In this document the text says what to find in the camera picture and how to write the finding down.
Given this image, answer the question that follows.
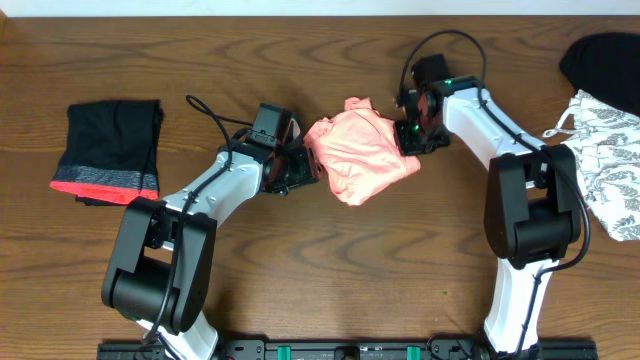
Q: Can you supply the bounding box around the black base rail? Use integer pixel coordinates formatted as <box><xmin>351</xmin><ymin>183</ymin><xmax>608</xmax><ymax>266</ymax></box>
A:
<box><xmin>96</xmin><ymin>338</ymin><xmax>599</xmax><ymax>360</ymax></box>

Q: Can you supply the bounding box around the coral pink t-shirt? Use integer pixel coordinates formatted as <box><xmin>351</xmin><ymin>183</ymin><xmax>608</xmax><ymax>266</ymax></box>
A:
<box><xmin>304</xmin><ymin>97</ymin><xmax>421</xmax><ymax>206</ymax></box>

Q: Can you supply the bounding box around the right black cable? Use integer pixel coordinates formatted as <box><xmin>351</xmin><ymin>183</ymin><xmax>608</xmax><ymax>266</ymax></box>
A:
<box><xmin>397</xmin><ymin>29</ymin><xmax>592</xmax><ymax>360</ymax></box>

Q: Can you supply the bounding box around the white grey patterned garment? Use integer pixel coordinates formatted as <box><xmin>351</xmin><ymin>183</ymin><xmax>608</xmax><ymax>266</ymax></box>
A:
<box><xmin>543</xmin><ymin>90</ymin><xmax>639</xmax><ymax>241</ymax></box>

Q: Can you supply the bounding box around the black garment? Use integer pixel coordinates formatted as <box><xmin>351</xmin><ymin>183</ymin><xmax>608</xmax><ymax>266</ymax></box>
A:
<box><xmin>559</xmin><ymin>32</ymin><xmax>639</xmax><ymax>116</ymax></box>

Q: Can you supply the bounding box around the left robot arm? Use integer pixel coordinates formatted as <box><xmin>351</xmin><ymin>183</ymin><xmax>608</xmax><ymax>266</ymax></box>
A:
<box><xmin>97</xmin><ymin>104</ymin><xmax>318</xmax><ymax>359</ymax></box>

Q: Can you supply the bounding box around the black cable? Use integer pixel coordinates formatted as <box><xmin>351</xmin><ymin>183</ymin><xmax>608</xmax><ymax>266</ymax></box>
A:
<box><xmin>139</xmin><ymin>94</ymin><xmax>256</xmax><ymax>360</ymax></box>
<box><xmin>397</xmin><ymin>29</ymin><xmax>592</xmax><ymax>360</ymax></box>

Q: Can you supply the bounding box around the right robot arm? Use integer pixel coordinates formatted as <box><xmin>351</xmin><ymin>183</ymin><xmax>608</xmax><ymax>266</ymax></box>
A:
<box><xmin>394</xmin><ymin>54</ymin><xmax>592</xmax><ymax>359</ymax></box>

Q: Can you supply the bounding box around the folded black shorts, coral hem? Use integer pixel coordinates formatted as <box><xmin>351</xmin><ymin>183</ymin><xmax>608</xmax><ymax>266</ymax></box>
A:
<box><xmin>50</xmin><ymin>100</ymin><xmax>164</xmax><ymax>205</ymax></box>

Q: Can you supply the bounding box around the left black cable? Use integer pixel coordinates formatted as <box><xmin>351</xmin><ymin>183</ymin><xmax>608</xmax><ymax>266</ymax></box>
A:
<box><xmin>139</xmin><ymin>94</ymin><xmax>256</xmax><ymax>360</ymax></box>

